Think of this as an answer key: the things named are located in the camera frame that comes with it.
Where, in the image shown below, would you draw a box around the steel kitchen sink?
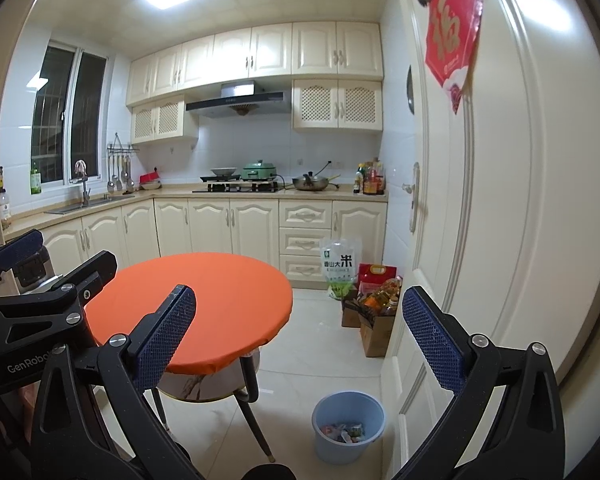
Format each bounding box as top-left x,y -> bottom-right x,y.
44,195 -> 138,216

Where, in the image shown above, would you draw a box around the wide cream lattice door cabinet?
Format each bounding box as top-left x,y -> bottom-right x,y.
291,79 -> 385,133

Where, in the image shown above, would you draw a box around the wall rack with hanging utensils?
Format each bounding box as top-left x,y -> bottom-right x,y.
106,132 -> 140,193

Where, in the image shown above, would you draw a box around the group of condiment bottles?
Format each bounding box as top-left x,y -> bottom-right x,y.
353,157 -> 386,196

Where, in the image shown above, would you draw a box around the steel range hood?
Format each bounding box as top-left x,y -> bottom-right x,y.
185,80 -> 292,120

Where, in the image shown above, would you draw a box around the round table with orange cover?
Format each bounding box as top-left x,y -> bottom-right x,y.
85,253 -> 294,463

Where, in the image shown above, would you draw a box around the black gas stove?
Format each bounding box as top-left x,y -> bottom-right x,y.
191,180 -> 286,194

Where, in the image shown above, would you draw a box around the small brown cardboard box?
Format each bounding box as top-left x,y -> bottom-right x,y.
341,297 -> 367,329

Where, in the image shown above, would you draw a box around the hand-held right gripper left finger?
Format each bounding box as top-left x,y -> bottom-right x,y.
30,284 -> 201,480

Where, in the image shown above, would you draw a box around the clear white rice bag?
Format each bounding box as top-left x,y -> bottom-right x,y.
320,237 -> 362,301

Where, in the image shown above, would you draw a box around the light blue plastic bin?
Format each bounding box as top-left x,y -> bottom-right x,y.
311,391 -> 386,466

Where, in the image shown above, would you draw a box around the green electric cooker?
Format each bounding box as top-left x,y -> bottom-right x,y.
241,160 -> 279,182

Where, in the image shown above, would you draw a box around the white panel door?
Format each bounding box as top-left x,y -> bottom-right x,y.
380,0 -> 600,480

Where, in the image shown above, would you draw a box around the cream base kitchen cabinets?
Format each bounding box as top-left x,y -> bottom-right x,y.
2,187 -> 390,291

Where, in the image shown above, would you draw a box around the black silver rice cooker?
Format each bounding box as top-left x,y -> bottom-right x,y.
12,245 -> 53,293

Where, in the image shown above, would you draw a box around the cream upper wall cabinets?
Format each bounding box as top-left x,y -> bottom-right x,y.
125,21 -> 385,107

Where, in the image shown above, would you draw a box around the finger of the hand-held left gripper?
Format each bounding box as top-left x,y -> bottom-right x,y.
0,251 -> 118,329
0,230 -> 46,300

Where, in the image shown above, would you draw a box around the steel sink faucet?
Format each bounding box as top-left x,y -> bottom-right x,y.
75,159 -> 92,207

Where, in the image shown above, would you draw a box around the red paper door decoration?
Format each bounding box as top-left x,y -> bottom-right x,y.
424,0 -> 485,115

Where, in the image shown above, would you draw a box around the barred kitchen window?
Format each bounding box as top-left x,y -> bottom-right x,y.
30,42 -> 113,186

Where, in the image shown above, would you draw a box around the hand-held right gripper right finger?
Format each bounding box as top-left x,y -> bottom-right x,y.
395,285 -> 566,480

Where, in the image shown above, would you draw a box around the pile of discarded wrappers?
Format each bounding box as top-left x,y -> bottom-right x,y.
320,422 -> 368,445

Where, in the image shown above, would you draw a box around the red carton box with handle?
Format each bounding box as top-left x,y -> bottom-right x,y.
356,262 -> 398,301

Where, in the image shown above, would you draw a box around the steel frying pan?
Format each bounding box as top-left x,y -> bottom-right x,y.
292,172 -> 342,192

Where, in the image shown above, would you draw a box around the narrow cream lattice door cabinet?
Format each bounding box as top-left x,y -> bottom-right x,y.
130,95 -> 201,145

